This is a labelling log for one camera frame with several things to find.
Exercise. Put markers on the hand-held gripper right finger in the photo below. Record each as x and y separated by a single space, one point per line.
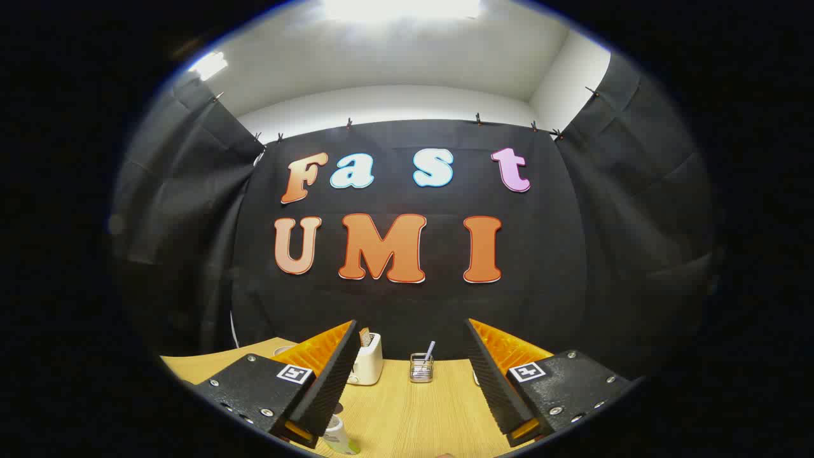
493 381

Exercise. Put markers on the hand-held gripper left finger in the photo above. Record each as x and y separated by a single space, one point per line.
337 381

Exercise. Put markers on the white green label juice bottle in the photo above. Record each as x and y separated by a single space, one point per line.
338 439

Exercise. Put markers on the white toaster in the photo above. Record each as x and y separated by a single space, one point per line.
369 366

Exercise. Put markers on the toast slice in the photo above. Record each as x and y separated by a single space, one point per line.
365 337

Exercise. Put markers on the small white oval plate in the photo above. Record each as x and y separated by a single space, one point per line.
283 349

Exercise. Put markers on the wooden table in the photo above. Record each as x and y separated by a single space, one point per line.
407 413

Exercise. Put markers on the black backdrop cloth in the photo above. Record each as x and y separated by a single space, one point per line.
394 305

